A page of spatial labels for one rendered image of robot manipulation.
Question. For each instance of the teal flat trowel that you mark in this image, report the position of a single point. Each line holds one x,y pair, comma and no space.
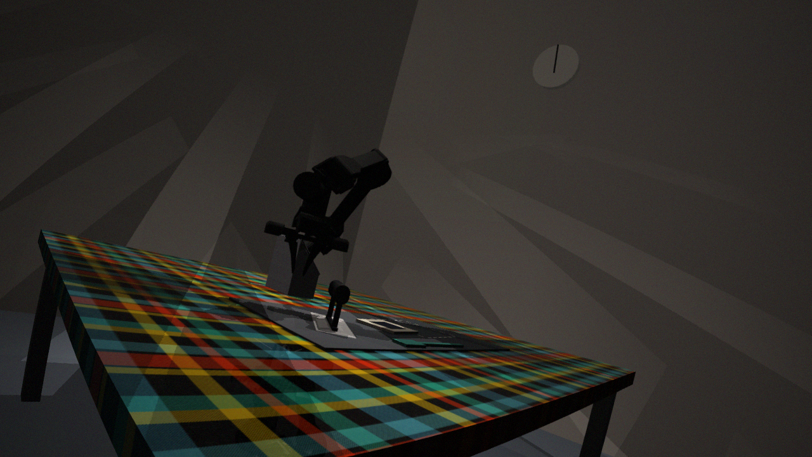
416,344

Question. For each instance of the beige square tile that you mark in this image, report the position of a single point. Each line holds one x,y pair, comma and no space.
387,326

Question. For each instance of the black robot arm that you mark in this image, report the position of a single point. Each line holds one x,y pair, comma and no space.
338,174

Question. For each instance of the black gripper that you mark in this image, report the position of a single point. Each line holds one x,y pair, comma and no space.
276,228

